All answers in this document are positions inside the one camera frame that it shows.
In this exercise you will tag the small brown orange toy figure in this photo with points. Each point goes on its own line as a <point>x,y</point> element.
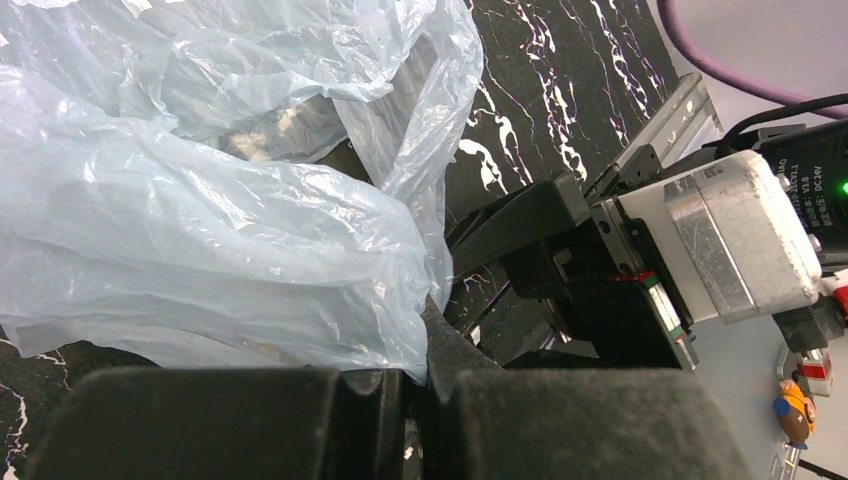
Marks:
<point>796,413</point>

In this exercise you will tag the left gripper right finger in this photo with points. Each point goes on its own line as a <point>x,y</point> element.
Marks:
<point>481,421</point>

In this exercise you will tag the light blue plastic bag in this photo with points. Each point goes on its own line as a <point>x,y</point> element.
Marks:
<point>231,183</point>

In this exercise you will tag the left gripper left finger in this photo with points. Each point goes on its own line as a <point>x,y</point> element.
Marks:
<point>146,423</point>

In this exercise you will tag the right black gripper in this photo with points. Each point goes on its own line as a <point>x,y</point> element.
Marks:
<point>733,231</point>

